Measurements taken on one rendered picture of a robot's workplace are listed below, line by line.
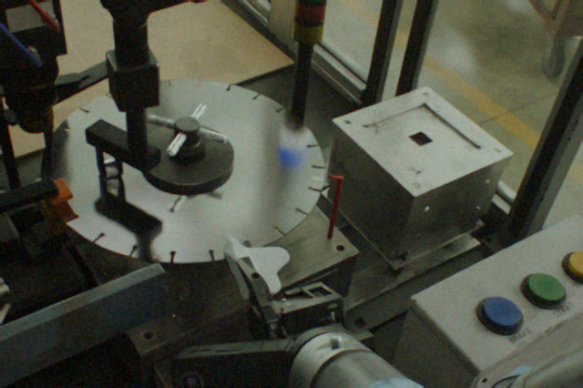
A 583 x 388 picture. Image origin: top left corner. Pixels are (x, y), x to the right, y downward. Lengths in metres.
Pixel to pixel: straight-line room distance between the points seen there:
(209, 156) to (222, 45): 0.61
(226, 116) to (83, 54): 0.53
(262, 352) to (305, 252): 0.29
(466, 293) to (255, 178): 0.27
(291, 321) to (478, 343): 0.23
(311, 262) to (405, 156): 0.21
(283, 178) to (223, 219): 0.10
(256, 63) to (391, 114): 0.41
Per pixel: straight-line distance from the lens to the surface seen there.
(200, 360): 0.68
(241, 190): 0.86
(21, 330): 0.69
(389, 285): 1.04
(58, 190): 0.83
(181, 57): 1.43
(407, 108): 1.11
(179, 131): 0.86
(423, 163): 1.02
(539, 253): 0.95
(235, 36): 1.50
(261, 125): 0.95
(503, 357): 0.83
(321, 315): 0.71
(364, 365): 0.58
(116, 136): 0.83
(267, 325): 0.69
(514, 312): 0.86
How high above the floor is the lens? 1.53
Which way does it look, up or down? 42 degrees down
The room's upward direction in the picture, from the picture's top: 7 degrees clockwise
